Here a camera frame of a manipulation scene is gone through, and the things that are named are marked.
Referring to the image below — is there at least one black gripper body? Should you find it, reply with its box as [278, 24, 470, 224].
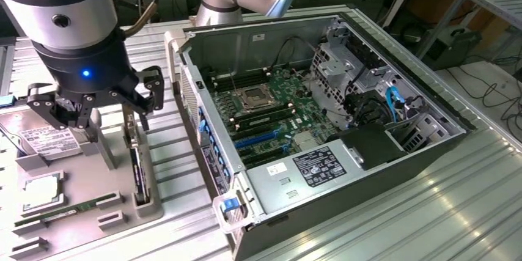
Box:
[31, 28, 143, 106]

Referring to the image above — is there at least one hard disk drive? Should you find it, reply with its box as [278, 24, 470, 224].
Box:
[0, 122, 82, 161]

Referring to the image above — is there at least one graphics card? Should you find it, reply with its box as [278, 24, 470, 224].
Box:
[121, 103, 153, 207]

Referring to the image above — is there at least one grey parts rack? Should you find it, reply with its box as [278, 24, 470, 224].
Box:
[0, 109, 165, 261]

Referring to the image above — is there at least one CPU socket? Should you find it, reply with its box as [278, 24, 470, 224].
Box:
[238, 84, 274, 109]

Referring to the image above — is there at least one CPU chip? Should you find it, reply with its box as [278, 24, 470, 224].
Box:
[22, 177, 67, 211]

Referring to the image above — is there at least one installed RAM stick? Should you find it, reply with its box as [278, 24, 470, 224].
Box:
[230, 105, 295, 131]

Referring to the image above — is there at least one blue expansion slot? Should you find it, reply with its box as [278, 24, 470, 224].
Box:
[234, 130, 279, 149]

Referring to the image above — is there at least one green RAM stick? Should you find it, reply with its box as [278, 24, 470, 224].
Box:
[14, 199, 105, 229]

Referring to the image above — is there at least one green motherboard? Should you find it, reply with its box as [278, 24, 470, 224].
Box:
[209, 64, 342, 171]

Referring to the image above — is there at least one silver chipset heatsink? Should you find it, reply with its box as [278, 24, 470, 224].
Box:
[293, 130, 325, 146]

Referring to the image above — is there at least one blue case latch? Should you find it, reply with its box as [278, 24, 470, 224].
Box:
[222, 197, 241, 213]

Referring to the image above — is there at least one grey power supply unit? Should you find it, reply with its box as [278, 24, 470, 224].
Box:
[243, 138, 365, 216]

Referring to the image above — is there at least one metal disk bay cage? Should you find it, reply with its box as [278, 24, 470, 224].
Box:
[309, 18, 393, 123]

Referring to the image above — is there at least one open black PC case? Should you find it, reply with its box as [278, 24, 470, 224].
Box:
[165, 10, 480, 261]

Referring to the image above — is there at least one black box appliance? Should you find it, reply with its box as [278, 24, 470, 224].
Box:
[422, 26, 484, 72]

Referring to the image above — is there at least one gripper cable with sleeve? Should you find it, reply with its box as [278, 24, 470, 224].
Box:
[121, 0, 161, 35]

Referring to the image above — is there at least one black wire bundle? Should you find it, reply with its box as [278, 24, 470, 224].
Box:
[342, 85, 396, 130]

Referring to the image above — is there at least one blue SATA wire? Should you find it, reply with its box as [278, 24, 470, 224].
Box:
[385, 86, 404, 125]

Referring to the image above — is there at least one black floor cable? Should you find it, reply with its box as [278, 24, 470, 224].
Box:
[442, 56, 522, 124]

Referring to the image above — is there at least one metal slat table frame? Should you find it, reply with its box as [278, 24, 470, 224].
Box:
[424, 0, 522, 48]

